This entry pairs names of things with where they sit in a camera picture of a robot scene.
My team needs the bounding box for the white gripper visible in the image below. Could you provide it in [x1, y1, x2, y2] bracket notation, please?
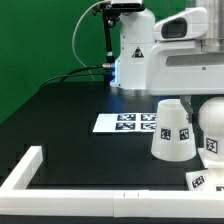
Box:
[146, 7, 224, 123]

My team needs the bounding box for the white light bulb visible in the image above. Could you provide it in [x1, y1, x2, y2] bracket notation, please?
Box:
[198, 97, 224, 158]

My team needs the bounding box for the white lamp shade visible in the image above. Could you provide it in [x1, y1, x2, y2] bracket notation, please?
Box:
[151, 99, 196, 162]

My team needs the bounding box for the white lamp base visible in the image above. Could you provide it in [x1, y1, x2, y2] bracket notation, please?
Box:
[184, 146, 224, 193]

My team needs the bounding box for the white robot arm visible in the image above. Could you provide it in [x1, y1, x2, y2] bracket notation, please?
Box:
[110, 0, 224, 115]

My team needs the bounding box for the white marker sheet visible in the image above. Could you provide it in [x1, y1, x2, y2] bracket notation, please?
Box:
[93, 113, 157, 133]

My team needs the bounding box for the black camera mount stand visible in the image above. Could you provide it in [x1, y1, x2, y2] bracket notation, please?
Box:
[94, 0, 154, 91]

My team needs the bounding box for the black cable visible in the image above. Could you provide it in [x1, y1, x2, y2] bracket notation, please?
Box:
[40, 65, 111, 89]

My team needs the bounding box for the grey cable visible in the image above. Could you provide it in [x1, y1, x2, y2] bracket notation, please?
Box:
[71, 0, 111, 69]

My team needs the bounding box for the white frame wall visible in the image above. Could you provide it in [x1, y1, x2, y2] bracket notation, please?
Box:
[0, 146, 224, 218]

